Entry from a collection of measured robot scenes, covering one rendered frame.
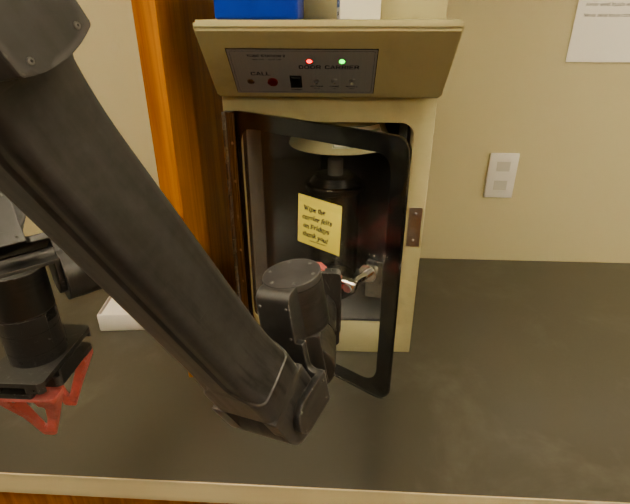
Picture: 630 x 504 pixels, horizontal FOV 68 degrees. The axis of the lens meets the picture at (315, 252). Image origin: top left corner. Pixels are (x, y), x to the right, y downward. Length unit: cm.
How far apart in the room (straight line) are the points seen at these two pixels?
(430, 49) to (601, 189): 83
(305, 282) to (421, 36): 34
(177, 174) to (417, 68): 36
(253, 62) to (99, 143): 43
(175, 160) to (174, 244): 42
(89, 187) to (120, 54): 103
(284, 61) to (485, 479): 63
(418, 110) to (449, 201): 55
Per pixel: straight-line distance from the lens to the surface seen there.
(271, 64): 66
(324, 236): 67
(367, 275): 64
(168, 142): 70
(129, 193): 27
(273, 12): 62
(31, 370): 58
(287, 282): 43
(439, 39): 63
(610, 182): 139
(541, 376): 96
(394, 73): 67
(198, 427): 81
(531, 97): 125
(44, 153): 24
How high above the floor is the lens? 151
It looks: 27 degrees down
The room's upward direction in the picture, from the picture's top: straight up
